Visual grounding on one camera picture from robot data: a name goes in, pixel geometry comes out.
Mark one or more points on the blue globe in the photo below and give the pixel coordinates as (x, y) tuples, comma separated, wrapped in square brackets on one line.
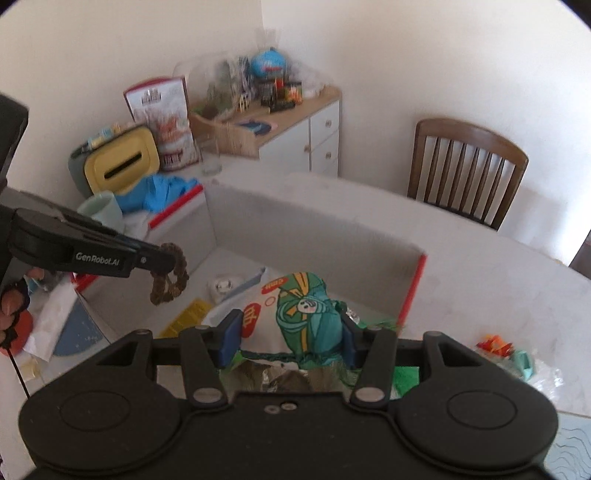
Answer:
[(266, 62)]

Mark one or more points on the green and white snack bag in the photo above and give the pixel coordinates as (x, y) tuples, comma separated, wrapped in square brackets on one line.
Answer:
[(295, 304)]

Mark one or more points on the orange small toy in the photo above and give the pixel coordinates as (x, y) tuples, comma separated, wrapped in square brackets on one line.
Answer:
[(495, 345)]

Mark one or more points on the dark glass jar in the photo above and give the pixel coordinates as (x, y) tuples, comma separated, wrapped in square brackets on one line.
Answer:
[(267, 93)]

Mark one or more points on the blue whale-shaped coaster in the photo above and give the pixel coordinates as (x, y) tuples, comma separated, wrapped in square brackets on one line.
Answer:
[(256, 126)]

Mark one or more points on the small yellow carton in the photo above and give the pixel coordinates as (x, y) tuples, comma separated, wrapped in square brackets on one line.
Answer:
[(187, 318)]

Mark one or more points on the red round object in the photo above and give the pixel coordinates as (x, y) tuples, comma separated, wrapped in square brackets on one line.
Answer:
[(24, 339)]

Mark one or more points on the mint green small object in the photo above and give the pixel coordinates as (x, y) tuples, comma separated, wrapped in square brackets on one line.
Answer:
[(525, 363)]

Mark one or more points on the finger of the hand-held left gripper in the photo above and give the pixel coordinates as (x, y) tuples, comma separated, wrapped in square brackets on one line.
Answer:
[(99, 229), (152, 259)]

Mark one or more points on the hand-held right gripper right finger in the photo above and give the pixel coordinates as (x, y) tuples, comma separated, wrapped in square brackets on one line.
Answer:
[(348, 341)]

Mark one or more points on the red and white cardboard box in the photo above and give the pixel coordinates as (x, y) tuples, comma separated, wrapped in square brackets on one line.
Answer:
[(300, 230)]

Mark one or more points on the mint green mug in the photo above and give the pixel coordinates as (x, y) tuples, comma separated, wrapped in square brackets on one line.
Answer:
[(104, 210)]

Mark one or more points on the white sideboard with wooden top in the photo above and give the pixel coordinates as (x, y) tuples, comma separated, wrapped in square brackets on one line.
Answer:
[(295, 134)]

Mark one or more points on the clear plastic cover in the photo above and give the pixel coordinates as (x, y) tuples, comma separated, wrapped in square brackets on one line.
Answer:
[(203, 83)]

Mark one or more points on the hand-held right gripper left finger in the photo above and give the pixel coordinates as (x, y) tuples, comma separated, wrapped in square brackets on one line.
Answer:
[(231, 337)]

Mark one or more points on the blue cloth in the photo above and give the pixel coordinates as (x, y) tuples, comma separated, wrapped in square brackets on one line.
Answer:
[(157, 191)]

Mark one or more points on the clear drinking glass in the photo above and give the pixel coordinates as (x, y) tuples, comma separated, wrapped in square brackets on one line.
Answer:
[(211, 157)]

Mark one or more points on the wooden slat-back chair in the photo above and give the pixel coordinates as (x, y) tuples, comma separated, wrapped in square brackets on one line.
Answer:
[(466, 138)]

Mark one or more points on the yellow tissue box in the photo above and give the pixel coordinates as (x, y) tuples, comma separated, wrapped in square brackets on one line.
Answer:
[(117, 161)]

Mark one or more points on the white plastic object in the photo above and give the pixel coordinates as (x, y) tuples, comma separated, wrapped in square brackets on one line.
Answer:
[(225, 287)]

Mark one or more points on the wooden desktop rack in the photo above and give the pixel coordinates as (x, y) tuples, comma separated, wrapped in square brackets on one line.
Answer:
[(221, 134)]

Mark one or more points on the clear plastic wrapper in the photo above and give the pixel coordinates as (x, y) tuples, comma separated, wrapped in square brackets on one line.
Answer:
[(545, 383)]

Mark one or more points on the red and white food bag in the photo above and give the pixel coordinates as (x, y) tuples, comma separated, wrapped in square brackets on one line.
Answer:
[(161, 120)]

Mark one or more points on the jar with orange label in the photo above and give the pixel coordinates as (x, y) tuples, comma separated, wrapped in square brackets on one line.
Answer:
[(293, 92)]

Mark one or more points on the person's left hand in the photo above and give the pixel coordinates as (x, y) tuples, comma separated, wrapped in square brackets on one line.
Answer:
[(11, 300)]

